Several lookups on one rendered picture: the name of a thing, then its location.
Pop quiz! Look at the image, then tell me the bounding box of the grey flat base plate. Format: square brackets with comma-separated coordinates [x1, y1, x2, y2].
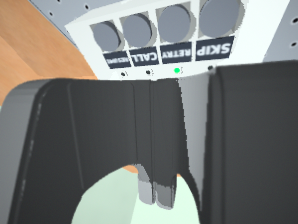
[28, 0, 298, 62]

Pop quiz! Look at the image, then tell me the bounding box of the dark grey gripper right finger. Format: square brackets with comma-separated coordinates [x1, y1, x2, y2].
[153, 60, 298, 224]

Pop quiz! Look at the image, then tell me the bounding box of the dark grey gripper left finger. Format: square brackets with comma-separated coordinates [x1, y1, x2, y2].
[0, 78, 156, 224]

